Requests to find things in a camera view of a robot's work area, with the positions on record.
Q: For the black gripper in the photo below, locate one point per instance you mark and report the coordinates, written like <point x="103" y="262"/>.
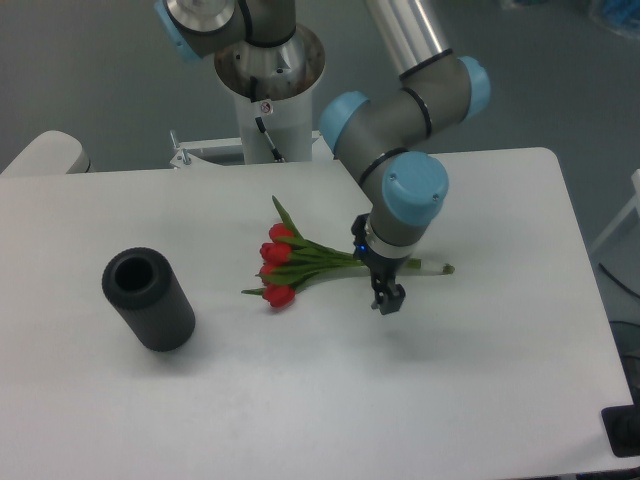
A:
<point x="383" y="260"/>

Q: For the red tulip bouquet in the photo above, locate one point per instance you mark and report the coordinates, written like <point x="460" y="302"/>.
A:
<point x="291" y="262"/>

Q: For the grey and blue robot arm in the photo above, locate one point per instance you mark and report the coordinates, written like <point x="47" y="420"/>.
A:
<point x="373" y="140"/>

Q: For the black ribbed cylinder vase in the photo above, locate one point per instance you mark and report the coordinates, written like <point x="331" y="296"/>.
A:
<point x="142" y="287"/>

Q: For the black device at table edge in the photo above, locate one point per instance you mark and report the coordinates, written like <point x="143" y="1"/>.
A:
<point x="622" y="428"/>

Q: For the white chair back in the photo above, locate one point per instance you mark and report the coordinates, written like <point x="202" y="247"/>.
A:
<point x="51" y="153"/>

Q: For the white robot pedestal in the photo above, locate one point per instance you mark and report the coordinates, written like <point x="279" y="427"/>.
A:
<point x="272" y="90"/>

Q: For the white frame at right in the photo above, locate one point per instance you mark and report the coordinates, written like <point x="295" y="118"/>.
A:
<point x="622" y="222"/>

